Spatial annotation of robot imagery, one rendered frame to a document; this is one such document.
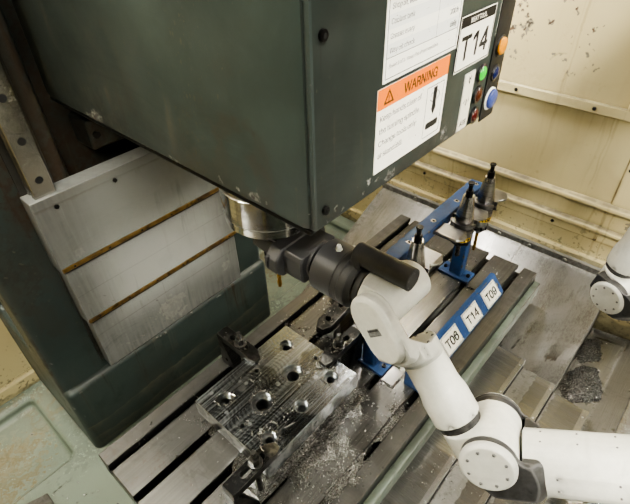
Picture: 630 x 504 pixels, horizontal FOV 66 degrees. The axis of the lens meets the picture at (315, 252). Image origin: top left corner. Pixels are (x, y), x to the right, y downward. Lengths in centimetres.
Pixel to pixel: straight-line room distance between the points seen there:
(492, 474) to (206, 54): 64
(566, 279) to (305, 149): 138
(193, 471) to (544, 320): 113
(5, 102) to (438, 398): 86
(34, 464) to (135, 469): 56
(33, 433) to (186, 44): 141
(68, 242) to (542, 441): 94
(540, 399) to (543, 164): 70
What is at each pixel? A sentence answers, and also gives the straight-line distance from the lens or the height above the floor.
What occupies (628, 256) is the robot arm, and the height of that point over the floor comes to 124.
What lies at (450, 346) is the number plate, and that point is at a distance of 131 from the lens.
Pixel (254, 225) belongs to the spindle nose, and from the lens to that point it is 73.
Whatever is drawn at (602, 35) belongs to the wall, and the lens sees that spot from 152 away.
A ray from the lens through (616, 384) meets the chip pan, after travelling 175.
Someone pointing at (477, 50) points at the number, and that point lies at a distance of 75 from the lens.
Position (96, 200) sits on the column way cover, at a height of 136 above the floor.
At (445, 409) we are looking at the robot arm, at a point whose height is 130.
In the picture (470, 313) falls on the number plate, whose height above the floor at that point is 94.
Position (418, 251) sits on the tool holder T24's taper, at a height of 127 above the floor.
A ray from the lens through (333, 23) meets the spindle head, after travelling 47.
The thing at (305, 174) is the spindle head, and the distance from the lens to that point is 51.
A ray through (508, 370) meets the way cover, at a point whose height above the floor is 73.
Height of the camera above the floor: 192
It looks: 40 degrees down
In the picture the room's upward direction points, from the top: 2 degrees counter-clockwise
